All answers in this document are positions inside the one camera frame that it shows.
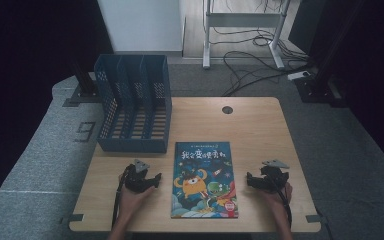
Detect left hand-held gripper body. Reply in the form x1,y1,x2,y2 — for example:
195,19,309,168
123,159,155,194

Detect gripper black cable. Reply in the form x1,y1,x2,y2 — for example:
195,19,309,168
273,178,294,229
111,169,128,229

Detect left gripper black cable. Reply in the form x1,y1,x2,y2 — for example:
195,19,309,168
111,169,128,229

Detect white power strip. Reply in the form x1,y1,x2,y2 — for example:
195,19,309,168
286,70,311,81

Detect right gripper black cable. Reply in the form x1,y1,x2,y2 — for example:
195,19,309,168
273,178,294,229

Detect white cabinet panel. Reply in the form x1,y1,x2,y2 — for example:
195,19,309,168
97,0,186,56

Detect person's left hand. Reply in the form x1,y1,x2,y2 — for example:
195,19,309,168
117,173,156,216

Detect black floor cables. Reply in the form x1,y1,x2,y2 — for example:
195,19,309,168
209,0,314,98

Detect black metal stand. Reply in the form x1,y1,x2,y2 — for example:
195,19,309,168
293,0,364,108
62,58,102,108

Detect blue plastic file rack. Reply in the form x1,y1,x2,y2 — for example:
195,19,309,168
93,54,173,154

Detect white metal desk frame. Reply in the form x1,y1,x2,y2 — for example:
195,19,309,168
202,0,292,70

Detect colourful picture book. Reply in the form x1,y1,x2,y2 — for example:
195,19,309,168
170,141,240,220

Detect person's right hand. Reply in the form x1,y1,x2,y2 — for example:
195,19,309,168
263,182,294,215

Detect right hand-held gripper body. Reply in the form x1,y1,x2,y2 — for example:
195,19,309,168
259,159,290,194

